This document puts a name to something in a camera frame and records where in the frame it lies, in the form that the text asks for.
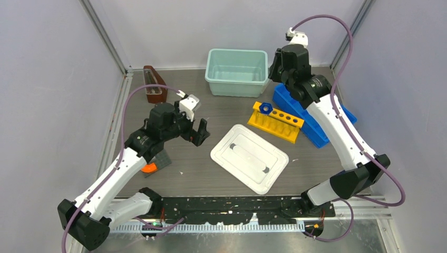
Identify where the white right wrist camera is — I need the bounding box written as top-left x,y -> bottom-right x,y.
286,27 -> 308,48

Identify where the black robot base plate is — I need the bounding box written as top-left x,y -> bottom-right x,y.
137,195 -> 335,235

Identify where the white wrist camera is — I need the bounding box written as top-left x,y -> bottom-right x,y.
179,95 -> 201,122
286,27 -> 308,48

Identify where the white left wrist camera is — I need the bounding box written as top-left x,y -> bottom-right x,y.
179,95 -> 201,122

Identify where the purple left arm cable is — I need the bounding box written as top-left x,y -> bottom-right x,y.
61,84 -> 186,253

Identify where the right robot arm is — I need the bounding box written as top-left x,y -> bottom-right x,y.
268,44 -> 391,216

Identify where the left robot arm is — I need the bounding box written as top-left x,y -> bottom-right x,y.
57,98 -> 210,251

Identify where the grey brick plate orange piece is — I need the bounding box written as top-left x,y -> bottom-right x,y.
140,150 -> 172,178

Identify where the mint green plastic bin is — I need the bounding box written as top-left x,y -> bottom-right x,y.
205,48 -> 269,98

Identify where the blue divided plastic tray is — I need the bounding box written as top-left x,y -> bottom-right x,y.
272,83 -> 358,149

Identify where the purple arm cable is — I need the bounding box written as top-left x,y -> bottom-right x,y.
61,84 -> 186,253
291,14 -> 406,244

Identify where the yellow test tube rack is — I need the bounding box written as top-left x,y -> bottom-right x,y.
247,101 -> 305,144

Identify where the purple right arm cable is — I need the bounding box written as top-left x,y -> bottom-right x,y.
291,14 -> 406,244

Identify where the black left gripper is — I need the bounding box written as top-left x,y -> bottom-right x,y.
162,102 -> 210,146

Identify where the white plastic bin lid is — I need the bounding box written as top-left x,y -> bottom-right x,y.
210,124 -> 289,195

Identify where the brown wooden metronome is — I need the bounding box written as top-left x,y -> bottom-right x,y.
143,65 -> 167,104

